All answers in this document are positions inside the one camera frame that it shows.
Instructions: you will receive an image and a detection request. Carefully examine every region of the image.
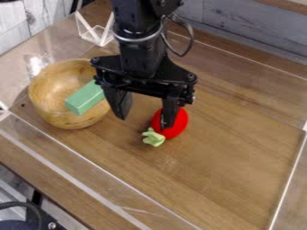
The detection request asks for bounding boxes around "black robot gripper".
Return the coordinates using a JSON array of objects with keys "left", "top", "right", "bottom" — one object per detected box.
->
[{"left": 90, "top": 35, "right": 197, "bottom": 129}]

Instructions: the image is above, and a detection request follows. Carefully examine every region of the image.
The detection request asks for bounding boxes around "green rectangular block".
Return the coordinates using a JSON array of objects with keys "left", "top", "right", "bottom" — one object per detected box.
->
[{"left": 66, "top": 81, "right": 105, "bottom": 115}]

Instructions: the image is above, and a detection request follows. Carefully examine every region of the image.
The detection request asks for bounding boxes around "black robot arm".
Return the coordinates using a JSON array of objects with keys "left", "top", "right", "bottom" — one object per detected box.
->
[{"left": 90, "top": 0, "right": 197, "bottom": 129}]

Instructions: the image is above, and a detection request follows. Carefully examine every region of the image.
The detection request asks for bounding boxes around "brown wooden bowl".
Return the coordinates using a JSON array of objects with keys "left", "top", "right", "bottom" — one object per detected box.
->
[{"left": 29, "top": 58, "right": 111, "bottom": 129}]

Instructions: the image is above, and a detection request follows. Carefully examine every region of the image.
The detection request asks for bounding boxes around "red plush strawberry toy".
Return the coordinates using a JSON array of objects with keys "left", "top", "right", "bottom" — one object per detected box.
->
[{"left": 142, "top": 108, "right": 190, "bottom": 147}]

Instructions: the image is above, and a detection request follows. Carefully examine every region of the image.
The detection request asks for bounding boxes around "clear acrylic tray enclosure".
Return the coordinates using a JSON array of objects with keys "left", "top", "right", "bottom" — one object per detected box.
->
[{"left": 0, "top": 19, "right": 307, "bottom": 230}]

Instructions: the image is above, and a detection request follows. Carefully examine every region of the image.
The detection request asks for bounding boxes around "black clamp with cable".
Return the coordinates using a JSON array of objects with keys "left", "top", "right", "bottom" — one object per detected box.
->
[{"left": 0, "top": 190, "right": 67, "bottom": 230}]

